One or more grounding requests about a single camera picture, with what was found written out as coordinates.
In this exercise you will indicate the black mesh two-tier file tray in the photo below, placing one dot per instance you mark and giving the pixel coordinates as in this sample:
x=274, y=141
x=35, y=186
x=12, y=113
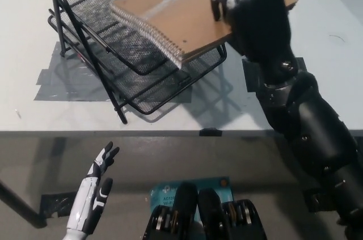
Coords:
x=147, y=98

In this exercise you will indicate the black diagonal table leg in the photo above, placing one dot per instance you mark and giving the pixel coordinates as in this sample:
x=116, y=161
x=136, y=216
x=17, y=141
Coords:
x=20, y=203

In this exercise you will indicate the black tape square patch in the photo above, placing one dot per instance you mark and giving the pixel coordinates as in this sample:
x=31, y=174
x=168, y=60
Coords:
x=249, y=81

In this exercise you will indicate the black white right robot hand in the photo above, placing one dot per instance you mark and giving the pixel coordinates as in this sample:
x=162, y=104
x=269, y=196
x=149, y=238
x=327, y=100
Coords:
x=263, y=33

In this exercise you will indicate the black floor tape patch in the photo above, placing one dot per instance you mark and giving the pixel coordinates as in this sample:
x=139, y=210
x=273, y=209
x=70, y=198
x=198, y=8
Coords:
x=54, y=206
x=314, y=201

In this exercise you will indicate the teal router box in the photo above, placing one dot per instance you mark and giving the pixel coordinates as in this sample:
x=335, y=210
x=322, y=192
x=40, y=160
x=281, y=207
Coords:
x=163, y=194

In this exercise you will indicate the thin black thread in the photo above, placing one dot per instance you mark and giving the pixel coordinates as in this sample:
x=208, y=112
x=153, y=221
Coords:
x=339, y=37

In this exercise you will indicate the grey duct tape patch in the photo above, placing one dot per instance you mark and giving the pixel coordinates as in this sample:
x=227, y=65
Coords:
x=56, y=86

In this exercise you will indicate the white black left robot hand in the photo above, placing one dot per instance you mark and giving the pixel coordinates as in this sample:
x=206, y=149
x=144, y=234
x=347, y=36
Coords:
x=90, y=194

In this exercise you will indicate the brown spiral notebook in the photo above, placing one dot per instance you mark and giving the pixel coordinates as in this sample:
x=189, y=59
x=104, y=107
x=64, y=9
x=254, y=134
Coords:
x=184, y=24

